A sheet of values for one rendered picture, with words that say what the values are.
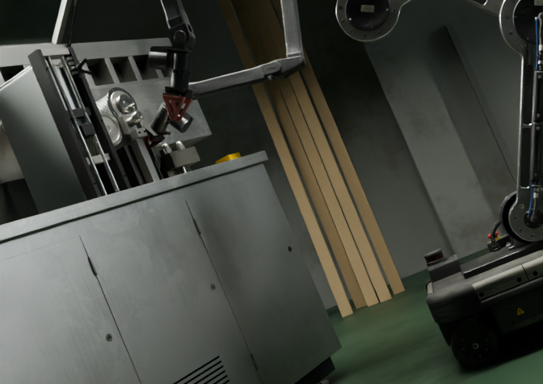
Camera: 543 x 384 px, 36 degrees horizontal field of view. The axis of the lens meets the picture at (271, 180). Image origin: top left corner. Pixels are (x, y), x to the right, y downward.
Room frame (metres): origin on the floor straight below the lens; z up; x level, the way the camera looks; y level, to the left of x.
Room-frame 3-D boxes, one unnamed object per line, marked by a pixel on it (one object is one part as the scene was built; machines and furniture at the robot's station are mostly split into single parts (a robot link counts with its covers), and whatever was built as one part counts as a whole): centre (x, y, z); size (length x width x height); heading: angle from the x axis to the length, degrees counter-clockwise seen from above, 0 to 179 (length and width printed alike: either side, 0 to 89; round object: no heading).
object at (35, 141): (2.89, 0.71, 1.17); 0.34 x 0.05 x 0.54; 56
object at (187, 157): (3.32, 0.43, 1.00); 0.40 x 0.16 x 0.06; 56
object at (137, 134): (3.03, 0.38, 1.05); 0.06 x 0.05 x 0.31; 56
